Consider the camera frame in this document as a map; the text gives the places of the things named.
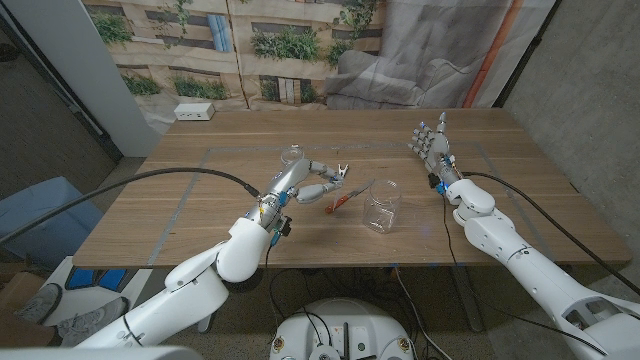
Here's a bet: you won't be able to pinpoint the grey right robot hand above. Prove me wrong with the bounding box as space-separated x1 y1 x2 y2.
407 111 460 181

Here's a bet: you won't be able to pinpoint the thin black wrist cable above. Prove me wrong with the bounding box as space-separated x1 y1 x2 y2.
263 242 281 274
441 193 609 357

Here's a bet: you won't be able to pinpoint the printed fabric backdrop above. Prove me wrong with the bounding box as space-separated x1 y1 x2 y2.
82 0 557 135

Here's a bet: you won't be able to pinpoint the person leg dark trousers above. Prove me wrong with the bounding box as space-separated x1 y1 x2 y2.
0 323 59 349

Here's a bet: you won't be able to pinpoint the white power strip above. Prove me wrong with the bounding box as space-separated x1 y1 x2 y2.
173 102 216 122

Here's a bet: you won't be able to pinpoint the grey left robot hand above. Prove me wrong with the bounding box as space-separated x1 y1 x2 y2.
263 158 346 205

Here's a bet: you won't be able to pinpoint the thin black left wrist cable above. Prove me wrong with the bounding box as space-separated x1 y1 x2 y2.
263 242 281 274

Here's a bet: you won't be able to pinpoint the blue grey storage bin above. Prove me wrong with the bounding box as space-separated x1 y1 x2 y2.
0 175 104 271

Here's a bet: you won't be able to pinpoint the wooden table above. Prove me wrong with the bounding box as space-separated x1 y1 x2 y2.
147 141 556 266

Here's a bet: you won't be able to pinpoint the brown cardboard box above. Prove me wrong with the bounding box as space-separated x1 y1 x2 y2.
0 271 49 314

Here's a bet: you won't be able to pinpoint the red handled knife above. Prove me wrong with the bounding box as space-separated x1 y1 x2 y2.
324 179 376 215

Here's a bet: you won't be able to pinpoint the grey sneaker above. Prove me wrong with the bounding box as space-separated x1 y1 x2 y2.
54 296 130 346
14 282 64 324

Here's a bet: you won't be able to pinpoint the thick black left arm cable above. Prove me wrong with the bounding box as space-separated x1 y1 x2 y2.
0 166 261 246

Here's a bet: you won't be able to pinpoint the white floor cable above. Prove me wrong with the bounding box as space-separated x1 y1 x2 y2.
393 267 441 360

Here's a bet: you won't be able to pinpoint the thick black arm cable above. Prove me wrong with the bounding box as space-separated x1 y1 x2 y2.
0 166 261 246
462 171 640 296

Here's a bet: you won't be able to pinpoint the small glass clasp jar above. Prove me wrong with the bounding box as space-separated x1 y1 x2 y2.
280 144 306 167

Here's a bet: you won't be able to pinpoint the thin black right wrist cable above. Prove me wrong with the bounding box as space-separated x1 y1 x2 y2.
441 193 609 357

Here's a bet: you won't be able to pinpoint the grey table leg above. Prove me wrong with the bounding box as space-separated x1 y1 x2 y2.
452 265 484 334

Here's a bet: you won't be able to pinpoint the white robot torso base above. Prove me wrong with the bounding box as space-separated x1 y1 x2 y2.
269 298 415 360

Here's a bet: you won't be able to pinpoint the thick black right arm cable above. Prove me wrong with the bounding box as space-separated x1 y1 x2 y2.
462 171 640 296

